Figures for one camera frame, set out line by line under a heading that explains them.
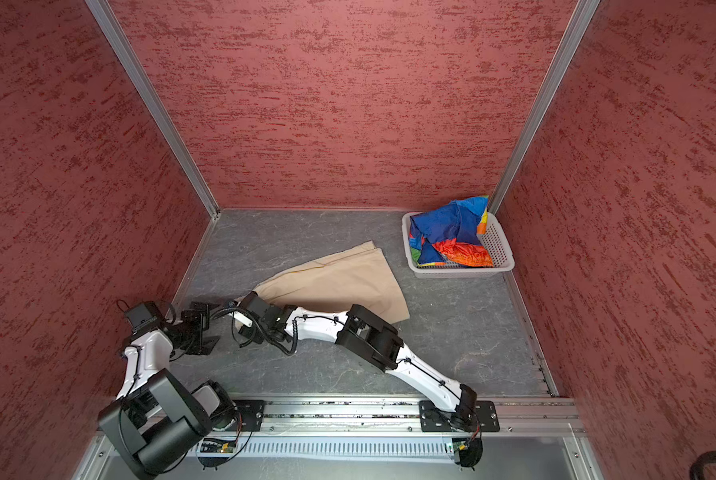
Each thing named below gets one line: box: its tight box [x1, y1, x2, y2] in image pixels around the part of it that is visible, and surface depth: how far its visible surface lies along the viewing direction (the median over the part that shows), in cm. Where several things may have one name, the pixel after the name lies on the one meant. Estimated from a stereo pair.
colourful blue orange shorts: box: [409, 195, 494, 268], surface depth 101 cm
